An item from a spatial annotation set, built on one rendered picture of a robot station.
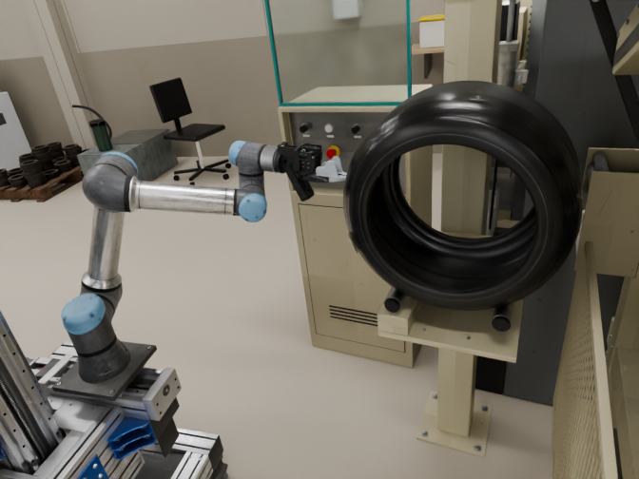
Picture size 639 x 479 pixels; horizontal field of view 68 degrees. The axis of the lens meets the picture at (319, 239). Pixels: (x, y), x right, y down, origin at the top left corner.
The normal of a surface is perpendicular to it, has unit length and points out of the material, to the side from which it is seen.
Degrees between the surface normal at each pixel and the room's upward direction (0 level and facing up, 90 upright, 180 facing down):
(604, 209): 90
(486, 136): 80
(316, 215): 90
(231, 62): 90
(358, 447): 0
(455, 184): 90
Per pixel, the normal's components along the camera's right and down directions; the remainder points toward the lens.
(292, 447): -0.11, -0.87
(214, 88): -0.26, 0.48
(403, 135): -0.49, 0.31
